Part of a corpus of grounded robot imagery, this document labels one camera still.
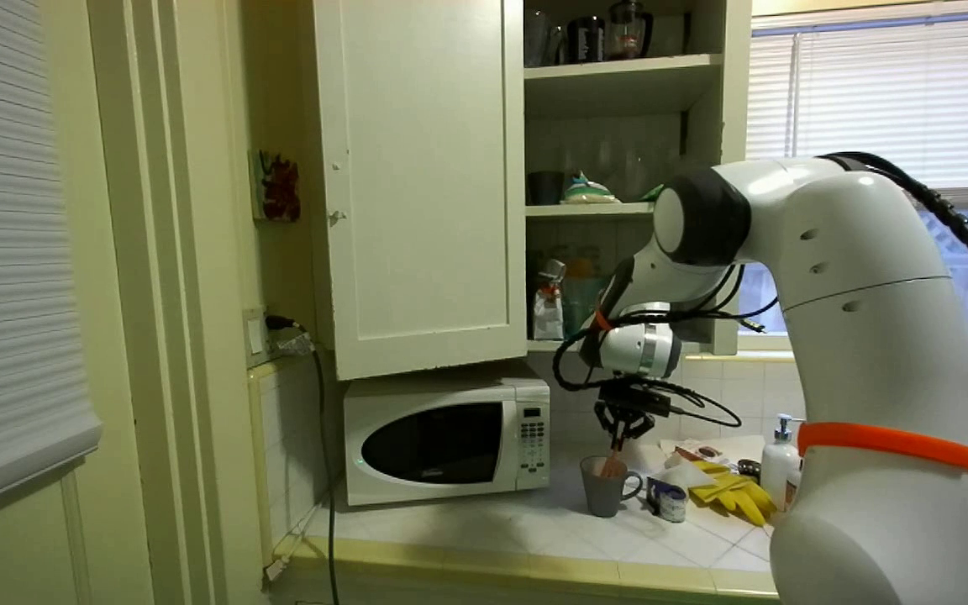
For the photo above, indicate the green white packet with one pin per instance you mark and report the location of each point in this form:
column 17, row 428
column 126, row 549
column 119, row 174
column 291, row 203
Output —
column 590, row 193

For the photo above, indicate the dark metal canister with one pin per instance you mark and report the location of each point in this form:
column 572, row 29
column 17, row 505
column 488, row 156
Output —
column 586, row 39

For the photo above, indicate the white microwave oven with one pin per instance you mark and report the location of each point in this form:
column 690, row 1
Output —
column 439, row 390

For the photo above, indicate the small dark jar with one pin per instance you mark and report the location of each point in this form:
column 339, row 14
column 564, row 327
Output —
column 747, row 468

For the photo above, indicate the small green item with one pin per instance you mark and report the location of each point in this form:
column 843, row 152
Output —
column 653, row 193

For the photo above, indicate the cream wall cabinet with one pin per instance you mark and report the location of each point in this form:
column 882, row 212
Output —
column 572, row 69

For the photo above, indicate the grey ceramic mug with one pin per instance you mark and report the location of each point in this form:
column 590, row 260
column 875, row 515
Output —
column 603, row 490

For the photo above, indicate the wall outlet with plug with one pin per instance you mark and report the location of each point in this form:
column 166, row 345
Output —
column 278, row 332

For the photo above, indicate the orange box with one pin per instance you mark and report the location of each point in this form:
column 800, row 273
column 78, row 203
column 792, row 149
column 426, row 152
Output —
column 579, row 263

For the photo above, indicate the white pump soap bottle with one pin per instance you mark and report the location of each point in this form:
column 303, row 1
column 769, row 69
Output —
column 778, row 458

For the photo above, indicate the clear glass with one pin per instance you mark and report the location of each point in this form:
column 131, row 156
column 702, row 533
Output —
column 540, row 35

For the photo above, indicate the white printed packet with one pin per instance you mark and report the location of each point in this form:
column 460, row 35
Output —
column 702, row 454

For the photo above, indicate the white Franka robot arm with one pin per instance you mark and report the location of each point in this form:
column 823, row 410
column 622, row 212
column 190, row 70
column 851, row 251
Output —
column 875, row 338

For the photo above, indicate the red wall decoration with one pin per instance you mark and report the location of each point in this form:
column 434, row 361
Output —
column 280, row 187

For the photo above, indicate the white cabinet door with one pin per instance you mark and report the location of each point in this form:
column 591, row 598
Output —
column 429, row 169

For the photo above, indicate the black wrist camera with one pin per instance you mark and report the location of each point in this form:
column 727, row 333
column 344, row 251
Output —
column 638, row 385

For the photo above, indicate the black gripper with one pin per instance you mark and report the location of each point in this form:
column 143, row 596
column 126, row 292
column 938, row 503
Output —
column 626, row 400

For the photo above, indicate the glass jar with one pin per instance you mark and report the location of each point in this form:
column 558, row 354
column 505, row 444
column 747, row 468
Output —
column 629, row 35

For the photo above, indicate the small blue white mug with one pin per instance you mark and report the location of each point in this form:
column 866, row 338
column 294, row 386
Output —
column 671, row 503

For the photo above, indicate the white window blind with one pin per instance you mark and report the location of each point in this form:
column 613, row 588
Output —
column 842, row 87
column 15, row 223

